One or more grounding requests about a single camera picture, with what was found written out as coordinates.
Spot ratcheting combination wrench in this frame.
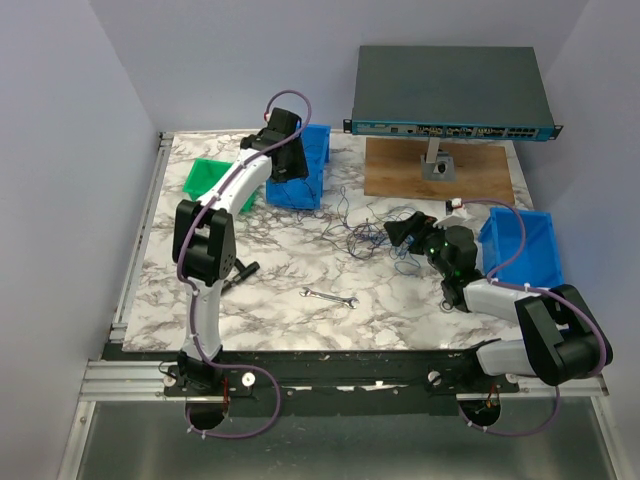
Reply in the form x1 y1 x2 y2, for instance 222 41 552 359
439 296 456 313

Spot blue bin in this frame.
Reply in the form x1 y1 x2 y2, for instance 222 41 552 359
477 207 565 290
264 123 332 211

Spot teal network switch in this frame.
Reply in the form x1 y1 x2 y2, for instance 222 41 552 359
343 45 562 142

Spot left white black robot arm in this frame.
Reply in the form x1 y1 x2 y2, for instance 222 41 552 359
172 108 308 395

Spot grey metal switch stand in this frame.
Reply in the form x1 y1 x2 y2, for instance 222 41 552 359
420 138 456 182

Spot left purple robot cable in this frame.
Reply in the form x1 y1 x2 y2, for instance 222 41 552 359
177 89 314 441

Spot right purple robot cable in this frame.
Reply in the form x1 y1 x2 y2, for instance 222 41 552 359
449 196 615 436

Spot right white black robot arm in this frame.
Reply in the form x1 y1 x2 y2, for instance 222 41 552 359
384 212 613 392

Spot blue purple wires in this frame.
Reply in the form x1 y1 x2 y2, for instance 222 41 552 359
294 184 431 276

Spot aluminium frame rail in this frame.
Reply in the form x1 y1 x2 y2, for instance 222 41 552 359
80 360 610 402

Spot brown wooden board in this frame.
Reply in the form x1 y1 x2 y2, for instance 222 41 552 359
364 137 515 205

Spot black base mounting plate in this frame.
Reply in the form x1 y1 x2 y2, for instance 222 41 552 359
101 345 511 417

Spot black T-shaped tool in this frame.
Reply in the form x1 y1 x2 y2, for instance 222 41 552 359
221 258 260 293

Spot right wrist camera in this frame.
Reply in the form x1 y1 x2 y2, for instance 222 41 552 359
437 198 469 228

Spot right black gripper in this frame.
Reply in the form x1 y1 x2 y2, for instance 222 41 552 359
385 211 454 279

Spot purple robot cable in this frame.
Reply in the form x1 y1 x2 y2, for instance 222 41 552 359
449 196 615 436
177 89 314 441

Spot green plastic bin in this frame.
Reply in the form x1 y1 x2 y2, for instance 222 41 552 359
183 158 266 216

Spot small open-end wrench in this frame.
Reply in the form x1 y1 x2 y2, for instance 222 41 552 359
299 287 359 309

